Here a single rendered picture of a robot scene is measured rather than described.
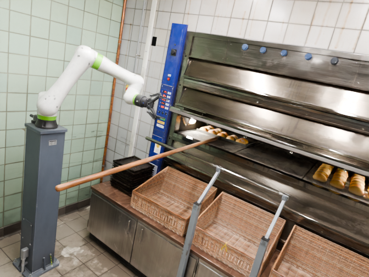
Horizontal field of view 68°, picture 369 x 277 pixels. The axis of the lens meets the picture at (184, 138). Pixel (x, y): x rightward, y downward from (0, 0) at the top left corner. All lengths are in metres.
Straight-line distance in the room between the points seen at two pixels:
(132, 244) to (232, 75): 1.64
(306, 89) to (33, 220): 2.21
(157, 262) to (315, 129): 1.56
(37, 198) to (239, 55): 1.88
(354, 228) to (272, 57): 1.32
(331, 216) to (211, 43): 1.63
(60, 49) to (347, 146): 2.40
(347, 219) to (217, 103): 1.28
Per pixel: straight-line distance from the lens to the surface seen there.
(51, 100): 1.92
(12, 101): 2.62
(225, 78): 2.32
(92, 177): 1.45
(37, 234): 2.46
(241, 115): 2.26
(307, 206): 2.25
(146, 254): 2.42
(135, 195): 2.36
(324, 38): 2.15
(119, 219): 2.52
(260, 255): 1.80
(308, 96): 2.12
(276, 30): 2.24
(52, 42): 2.70
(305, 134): 2.13
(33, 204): 2.34
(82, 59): 1.89
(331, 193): 2.19
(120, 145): 3.12
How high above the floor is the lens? 1.82
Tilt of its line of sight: 15 degrees down
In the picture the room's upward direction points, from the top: 12 degrees clockwise
